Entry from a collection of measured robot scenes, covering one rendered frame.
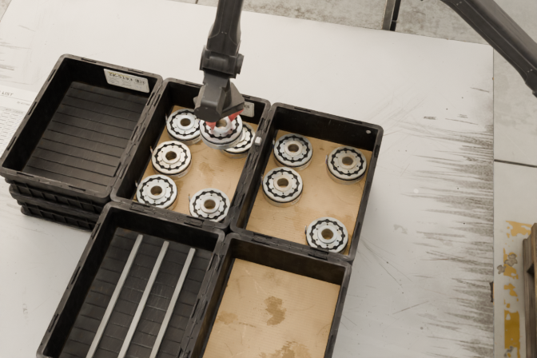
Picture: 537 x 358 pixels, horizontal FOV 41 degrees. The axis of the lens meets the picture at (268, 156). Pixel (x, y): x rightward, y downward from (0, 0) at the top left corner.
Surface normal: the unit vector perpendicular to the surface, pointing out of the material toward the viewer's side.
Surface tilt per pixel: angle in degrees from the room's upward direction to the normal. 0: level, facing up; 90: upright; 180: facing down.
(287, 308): 0
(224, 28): 82
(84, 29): 0
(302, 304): 0
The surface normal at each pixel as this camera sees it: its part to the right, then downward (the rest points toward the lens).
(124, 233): 0.02, -0.55
